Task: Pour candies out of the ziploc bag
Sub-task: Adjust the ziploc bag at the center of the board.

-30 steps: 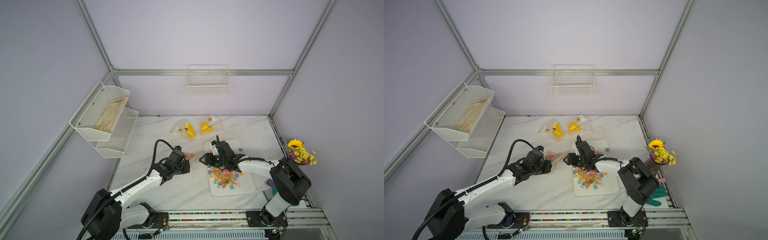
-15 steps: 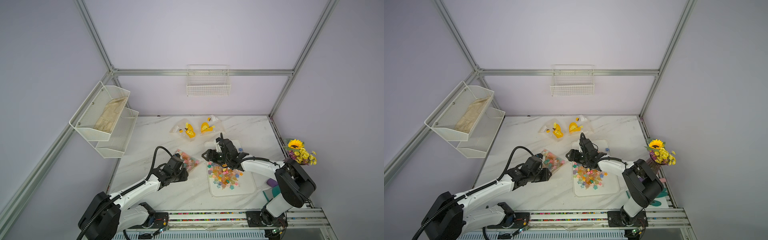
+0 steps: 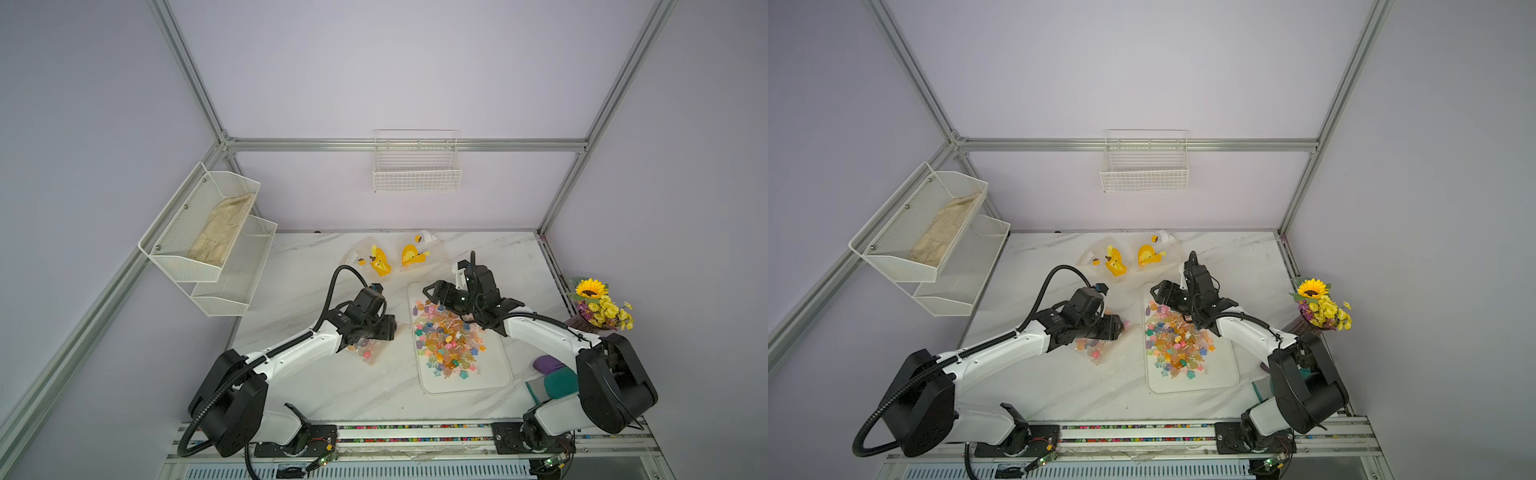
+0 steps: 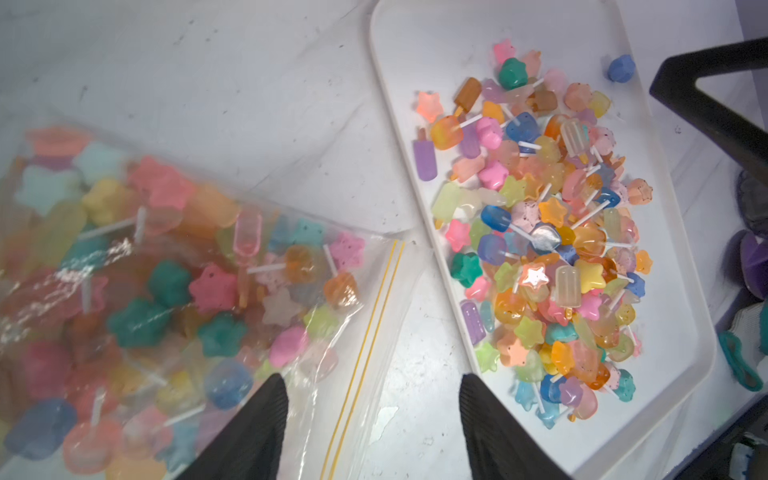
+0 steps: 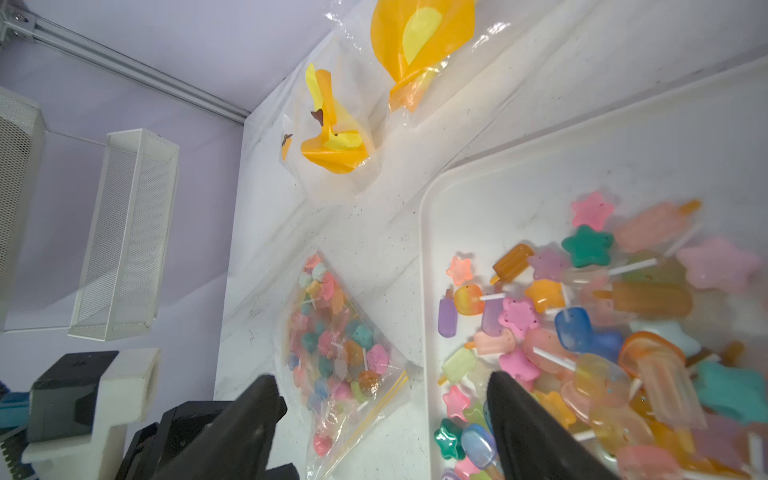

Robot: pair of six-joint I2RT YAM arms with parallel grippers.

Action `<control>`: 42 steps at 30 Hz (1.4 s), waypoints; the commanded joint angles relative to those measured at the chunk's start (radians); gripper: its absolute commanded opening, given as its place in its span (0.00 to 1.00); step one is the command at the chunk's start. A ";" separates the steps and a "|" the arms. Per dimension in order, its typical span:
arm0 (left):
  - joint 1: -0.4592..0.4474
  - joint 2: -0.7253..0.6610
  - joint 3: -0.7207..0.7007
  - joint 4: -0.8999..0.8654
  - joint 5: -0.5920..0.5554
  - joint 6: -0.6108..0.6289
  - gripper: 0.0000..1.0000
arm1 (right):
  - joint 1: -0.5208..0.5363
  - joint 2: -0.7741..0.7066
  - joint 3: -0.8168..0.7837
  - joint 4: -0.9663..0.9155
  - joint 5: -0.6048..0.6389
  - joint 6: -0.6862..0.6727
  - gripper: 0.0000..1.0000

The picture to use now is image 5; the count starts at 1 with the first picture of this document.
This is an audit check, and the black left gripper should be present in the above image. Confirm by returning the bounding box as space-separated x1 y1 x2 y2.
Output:
115 401 230 479

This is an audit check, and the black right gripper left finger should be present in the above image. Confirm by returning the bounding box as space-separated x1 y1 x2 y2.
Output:
154 375 288 479

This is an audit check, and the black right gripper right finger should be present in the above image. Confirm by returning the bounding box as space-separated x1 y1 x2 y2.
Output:
486 371 617 480

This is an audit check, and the clear ziploc bag of candies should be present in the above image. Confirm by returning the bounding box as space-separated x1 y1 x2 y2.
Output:
326 1 560 139

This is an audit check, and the pile of candies on tray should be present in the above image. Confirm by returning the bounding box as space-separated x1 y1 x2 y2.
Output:
432 192 767 479

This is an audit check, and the white two-tier mesh shelf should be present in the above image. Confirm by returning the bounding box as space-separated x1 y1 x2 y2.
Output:
1 89 180 342

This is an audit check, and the white plastic tray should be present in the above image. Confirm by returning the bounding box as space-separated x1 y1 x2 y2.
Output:
420 60 767 479

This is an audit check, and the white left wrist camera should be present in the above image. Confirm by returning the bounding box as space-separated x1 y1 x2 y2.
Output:
22 348 160 479

